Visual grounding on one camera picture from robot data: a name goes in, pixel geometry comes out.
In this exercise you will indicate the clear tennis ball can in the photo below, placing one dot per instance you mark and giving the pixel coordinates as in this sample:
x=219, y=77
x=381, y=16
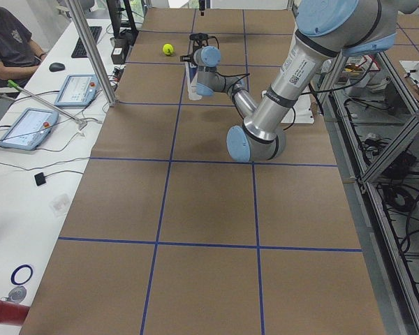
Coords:
x=191, y=81

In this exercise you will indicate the yellow Wilson tennis ball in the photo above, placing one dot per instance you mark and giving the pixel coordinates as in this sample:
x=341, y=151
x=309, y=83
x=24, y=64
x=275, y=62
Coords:
x=168, y=49

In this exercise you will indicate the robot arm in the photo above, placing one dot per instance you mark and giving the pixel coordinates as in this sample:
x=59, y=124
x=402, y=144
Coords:
x=324, y=30

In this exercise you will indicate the blue tape strip crosswise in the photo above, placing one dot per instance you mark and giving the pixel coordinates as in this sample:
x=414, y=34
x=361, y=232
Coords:
x=153, y=160

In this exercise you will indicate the blue tape strip lengthwise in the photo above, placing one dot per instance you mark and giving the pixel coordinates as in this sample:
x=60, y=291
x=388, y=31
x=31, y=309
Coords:
x=161, y=214

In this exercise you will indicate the black box with label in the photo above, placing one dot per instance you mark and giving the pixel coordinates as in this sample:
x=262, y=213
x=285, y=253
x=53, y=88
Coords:
x=119, y=51

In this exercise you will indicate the teach pendant far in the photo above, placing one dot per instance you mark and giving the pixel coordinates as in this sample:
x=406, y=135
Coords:
x=77, y=91

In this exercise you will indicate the teach pendant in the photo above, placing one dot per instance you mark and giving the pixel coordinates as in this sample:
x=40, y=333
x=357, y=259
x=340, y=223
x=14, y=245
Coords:
x=30, y=129
x=77, y=91

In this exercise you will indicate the black monitor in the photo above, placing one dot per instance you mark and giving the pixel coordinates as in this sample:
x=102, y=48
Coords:
x=115, y=9

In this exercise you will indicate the small black square device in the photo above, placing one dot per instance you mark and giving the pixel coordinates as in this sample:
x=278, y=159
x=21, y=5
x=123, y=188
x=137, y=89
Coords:
x=40, y=178

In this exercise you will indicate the black computer mouse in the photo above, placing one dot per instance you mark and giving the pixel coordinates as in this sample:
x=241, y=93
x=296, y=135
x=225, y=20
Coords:
x=56, y=67

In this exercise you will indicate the teach pendant near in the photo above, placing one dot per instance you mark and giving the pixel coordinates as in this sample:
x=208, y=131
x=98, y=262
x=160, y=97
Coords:
x=30, y=129

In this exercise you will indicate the blue tape roll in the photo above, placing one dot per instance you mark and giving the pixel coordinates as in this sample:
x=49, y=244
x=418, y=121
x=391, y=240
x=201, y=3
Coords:
x=21, y=274

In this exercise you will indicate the seated person dark shirt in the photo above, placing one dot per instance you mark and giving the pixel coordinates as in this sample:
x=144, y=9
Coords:
x=20, y=55

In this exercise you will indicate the red cylinder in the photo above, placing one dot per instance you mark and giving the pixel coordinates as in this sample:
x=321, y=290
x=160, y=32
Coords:
x=13, y=314

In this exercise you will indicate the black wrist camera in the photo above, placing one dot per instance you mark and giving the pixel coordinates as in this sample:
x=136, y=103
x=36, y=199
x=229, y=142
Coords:
x=199, y=40

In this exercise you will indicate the aluminium frame post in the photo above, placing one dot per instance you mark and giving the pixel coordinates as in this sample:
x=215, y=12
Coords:
x=97, y=64

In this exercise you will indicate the aluminium frame rack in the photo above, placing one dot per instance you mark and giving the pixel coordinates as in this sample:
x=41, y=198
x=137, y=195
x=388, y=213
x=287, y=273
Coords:
x=372, y=105

